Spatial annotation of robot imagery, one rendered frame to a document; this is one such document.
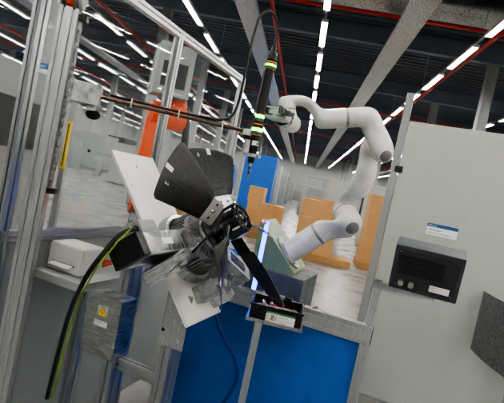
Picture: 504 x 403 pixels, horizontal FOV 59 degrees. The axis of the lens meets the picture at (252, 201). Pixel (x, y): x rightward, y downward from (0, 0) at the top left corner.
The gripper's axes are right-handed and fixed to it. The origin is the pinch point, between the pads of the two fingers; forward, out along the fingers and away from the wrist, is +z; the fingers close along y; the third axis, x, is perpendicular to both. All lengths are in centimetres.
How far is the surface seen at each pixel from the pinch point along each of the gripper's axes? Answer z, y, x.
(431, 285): -23, -73, -56
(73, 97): 50, 52, -15
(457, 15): -795, -38, 384
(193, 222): 25, 10, -49
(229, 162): 3.5, 11.6, -24.7
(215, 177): 12.9, 11.6, -31.5
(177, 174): 43, 10, -33
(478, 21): -810, -79, 381
